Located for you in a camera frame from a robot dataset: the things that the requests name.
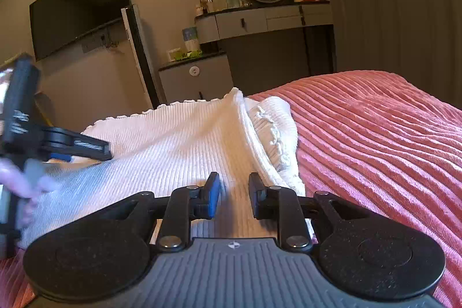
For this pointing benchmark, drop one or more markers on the white ribbed knit garment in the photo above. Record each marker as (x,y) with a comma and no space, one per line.
(177,145)

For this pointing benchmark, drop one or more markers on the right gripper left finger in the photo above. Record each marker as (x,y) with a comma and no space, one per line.
(185,205)

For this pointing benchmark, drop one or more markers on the white black standing panel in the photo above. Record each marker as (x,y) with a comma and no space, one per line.
(134,30)

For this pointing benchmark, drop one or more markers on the wall-mounted black television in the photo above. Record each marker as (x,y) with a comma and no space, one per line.
(57,23)

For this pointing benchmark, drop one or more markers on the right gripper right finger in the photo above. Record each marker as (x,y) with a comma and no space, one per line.
(288,210)

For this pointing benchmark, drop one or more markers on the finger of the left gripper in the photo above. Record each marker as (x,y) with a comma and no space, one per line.
(58,143)

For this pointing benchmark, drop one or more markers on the grey vanity desk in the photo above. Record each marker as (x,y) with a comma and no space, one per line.
(274,45)

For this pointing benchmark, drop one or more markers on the person's left hand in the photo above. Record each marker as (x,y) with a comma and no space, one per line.
(13,179)

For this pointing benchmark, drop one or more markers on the white blue cup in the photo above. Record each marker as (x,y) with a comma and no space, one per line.
(191,41)

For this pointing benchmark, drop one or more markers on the pink ribbed bed blanket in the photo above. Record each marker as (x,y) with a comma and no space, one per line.
(375,139)

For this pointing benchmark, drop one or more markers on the grey small cabinet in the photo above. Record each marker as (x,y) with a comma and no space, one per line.
(206,78)

